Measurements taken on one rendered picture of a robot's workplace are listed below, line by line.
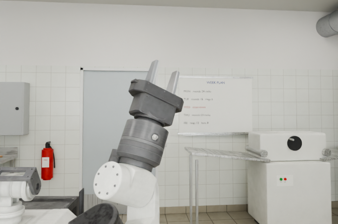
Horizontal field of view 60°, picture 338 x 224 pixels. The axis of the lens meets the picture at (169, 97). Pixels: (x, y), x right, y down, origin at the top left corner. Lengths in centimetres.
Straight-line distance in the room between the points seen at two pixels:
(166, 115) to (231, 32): 404
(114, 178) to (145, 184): 7
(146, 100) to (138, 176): 14
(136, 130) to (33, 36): 409
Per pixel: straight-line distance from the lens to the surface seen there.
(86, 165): 439
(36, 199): 98
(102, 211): 75
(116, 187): 52
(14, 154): 451
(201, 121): 431
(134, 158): 55
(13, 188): 77
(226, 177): 452
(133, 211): 61
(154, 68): 61
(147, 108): 57
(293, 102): 482
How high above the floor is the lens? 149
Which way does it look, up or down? 2 degrees up
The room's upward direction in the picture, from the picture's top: straight up
